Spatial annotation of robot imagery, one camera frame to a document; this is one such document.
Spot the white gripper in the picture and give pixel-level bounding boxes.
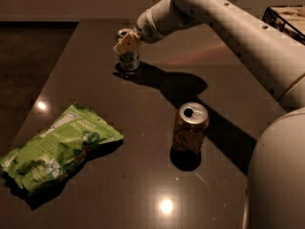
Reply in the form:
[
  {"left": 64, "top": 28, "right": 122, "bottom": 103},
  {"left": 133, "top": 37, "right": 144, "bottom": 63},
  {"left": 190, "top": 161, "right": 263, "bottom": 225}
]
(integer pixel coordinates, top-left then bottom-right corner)
[{"left": 113, "top": 5, "right": 169, "bottom": 55}]

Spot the silver green 7up can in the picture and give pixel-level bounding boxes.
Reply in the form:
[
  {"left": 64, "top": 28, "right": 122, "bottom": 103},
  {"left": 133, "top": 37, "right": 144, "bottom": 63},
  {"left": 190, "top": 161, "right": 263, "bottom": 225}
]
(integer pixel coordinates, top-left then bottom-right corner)
[{"left": 116, "top": 28, "right": 139, "bottom": 73}]

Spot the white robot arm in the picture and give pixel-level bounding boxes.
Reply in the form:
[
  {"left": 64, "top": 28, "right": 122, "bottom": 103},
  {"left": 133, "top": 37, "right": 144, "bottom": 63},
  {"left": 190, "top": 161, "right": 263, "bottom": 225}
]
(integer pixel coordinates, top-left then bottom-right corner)
[{"left": 113, "top": 0, "right": 305, "bottom": 229}]

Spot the orange soda can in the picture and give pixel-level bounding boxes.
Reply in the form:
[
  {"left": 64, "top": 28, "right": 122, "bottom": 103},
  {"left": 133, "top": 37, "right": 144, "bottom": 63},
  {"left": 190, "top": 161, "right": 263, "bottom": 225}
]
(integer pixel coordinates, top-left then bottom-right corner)
[{"left": 173, "top": 102, "right": 210, "bottom": 154}]

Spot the green chip bag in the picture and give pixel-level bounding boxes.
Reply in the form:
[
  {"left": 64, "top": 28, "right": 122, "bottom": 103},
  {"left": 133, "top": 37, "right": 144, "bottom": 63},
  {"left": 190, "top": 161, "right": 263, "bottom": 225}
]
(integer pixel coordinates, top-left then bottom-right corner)
[{"left": 0, "top": 103, "right": 123, "bottom": 196}]

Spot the black wire basket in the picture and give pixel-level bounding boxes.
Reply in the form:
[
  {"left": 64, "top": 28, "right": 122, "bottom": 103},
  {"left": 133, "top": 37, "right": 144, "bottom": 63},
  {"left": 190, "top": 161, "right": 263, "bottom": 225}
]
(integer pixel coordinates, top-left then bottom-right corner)
[{"left": 262, "top": 5, "right": 305, "bottom": 45}]

